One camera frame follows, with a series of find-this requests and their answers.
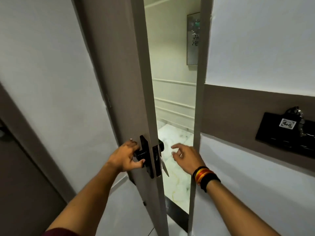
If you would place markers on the dark brown door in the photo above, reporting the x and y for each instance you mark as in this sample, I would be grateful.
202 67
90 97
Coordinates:
24 189

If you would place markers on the maroon sleeve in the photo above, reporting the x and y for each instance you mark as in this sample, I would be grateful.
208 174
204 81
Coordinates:
62 232

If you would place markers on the black door threshold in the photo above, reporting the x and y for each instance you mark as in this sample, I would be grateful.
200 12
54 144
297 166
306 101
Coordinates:
177 213

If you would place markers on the thin black bangle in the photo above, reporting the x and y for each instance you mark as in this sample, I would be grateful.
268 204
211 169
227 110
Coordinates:
198 169

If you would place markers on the metal key bunch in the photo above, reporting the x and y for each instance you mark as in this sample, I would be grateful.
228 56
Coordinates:
297 114

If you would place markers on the white key tag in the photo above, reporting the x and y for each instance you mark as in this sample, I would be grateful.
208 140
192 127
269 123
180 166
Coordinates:
287 124

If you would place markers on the red and yellow bangle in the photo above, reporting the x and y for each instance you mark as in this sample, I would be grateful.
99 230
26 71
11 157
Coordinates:
204 174

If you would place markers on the black outer lock housing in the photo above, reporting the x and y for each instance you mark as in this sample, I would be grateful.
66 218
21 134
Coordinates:
161 144

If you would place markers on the person's left thumb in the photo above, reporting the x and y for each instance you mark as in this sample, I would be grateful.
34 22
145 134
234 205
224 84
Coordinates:
139 164

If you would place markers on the grey door frame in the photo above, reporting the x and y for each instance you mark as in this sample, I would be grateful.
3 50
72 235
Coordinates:
200 95

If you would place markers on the black wristband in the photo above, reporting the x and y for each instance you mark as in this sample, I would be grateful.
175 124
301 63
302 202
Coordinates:
210 183

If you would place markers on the grey-brown door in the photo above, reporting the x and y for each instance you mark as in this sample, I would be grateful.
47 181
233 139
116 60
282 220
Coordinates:
118 83

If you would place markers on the black wall key holder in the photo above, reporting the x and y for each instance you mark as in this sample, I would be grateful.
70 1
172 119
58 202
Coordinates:
273 135

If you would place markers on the person's right fingers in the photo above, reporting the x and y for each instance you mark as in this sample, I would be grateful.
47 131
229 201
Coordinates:
177 146

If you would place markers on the person's right forearm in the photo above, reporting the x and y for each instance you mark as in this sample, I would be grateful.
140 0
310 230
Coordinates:
238 208

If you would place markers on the person's left forearm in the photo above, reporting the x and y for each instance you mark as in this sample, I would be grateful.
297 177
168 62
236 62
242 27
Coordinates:
83 197

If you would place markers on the person's right hand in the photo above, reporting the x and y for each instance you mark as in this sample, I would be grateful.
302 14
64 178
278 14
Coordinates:
190 159

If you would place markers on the silver outer door lever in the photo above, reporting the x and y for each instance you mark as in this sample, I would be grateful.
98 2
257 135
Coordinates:
164 165

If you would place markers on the framed wall picture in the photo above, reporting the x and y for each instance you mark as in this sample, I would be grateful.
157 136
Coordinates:
193 41

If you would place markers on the black door lock plate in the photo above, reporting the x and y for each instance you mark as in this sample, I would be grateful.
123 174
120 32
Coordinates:
147 159

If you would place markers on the person's left hand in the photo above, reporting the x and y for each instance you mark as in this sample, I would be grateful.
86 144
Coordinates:
123 158

